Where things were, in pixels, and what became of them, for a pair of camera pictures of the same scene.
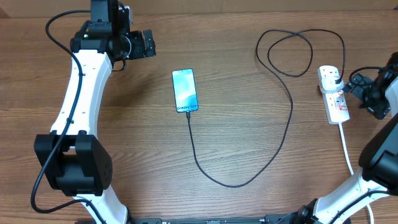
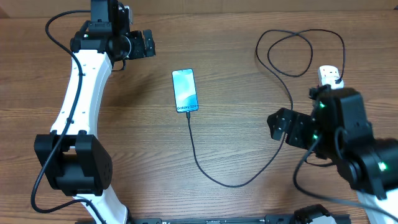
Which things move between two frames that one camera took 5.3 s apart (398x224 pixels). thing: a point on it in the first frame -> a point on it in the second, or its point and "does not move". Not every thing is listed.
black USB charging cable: (310, 52) -> (232, 186)
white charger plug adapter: (328, 83) does not move
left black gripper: (140, 50) does not move
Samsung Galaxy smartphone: (185, 90) does not move
